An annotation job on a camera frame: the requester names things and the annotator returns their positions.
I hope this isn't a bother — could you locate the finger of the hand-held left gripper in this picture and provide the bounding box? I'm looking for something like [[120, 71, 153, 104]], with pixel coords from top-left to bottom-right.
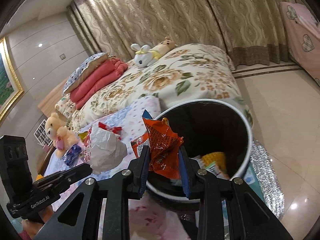
[[32, 164, 93, 193]]

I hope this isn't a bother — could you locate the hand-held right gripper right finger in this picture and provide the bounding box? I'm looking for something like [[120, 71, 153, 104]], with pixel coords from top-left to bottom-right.
[[178, 147, 294, 240]]

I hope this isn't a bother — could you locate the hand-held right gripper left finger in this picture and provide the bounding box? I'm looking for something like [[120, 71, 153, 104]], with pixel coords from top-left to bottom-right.
[[41, 145, 152, 240]]

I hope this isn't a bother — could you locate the blue wrapper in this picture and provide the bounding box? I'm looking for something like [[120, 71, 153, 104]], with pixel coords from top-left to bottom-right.
[[62, 144, 82, 167]]

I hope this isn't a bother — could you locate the small orange snack packet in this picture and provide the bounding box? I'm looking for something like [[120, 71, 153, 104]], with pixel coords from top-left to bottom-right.
[[130, 135, 150, 158]]

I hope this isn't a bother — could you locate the orange snack bag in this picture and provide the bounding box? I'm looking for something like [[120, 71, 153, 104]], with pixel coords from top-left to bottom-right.
[[142, 109, 184, 180]]

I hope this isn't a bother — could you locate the yellow foam fruit net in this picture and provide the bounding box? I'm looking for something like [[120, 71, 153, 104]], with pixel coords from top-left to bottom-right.
[[201, 152, 227, 170]]

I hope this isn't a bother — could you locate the white paper bag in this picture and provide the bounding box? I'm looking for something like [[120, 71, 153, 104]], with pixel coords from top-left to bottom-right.
[[84, 126, 128, 174]]

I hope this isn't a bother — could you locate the red snack packet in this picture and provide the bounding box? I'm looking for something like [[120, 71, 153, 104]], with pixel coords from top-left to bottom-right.
[[98, 122, 122, 140]]

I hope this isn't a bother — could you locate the white trash bin black bag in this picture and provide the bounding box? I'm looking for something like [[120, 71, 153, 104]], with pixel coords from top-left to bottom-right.
[[160, 102, 248, 180]]

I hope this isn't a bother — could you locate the person's left hand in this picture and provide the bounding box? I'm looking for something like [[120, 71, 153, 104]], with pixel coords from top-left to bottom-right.
[[21, 208, 53, 230]]

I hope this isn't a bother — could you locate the wooden nightstand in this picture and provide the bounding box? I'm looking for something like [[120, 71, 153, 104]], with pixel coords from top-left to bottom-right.
[[37, 146, 54, 175]]

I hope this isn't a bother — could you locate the beige teddy bear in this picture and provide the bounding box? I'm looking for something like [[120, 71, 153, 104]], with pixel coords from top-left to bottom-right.
[[45, 112, 79, 158]]

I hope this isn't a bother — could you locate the pink blue floral bed sheet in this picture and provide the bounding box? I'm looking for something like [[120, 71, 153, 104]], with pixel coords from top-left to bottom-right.
[[22, 96, 200, 240]]

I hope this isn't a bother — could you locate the small floral pillow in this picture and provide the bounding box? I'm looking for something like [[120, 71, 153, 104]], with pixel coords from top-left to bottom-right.
[[55, 94, 75, 117]]

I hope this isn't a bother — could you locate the wooden headboard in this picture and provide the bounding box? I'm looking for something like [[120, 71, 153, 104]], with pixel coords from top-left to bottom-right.
[[37, 77, 69, 120]]

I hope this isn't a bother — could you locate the silver glitter mat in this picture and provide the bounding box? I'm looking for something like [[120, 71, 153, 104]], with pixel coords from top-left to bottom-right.
[[246, 140, 285, 218]]

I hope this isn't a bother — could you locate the gold framed landscape painting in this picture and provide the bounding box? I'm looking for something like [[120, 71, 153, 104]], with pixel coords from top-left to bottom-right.
[[0, 37, 25, 123]]

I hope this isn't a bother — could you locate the cream floral duvet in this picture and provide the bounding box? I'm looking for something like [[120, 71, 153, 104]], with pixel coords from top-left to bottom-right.
[[67, 43, 253, 140]]

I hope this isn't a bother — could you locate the folded red quilt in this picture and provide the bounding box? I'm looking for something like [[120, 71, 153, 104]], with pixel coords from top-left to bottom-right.
[[70, 57, 128, 110]]

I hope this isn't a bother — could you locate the dotted blue pillow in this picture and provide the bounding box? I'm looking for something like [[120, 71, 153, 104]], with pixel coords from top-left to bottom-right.
[[62, 52, 109, 94]]

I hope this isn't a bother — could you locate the white rabbit plush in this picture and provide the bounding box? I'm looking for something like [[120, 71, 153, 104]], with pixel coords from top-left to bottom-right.
[[131, 43, 160, 67]]

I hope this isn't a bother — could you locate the brown bear plush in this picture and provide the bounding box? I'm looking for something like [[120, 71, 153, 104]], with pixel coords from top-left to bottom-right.
[[150, 37, 178, 57]]

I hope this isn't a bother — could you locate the beige patterned curtain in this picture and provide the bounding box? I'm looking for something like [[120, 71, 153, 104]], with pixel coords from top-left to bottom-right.
[[66, 0, 300, 67]]

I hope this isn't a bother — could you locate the pink heart print cloth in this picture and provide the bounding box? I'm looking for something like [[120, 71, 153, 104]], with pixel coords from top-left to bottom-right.
[[279, 1, 320, 85]]

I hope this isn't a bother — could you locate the photo collage frame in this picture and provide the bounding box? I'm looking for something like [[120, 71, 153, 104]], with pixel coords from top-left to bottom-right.
[[34, 120, 54, 147]]

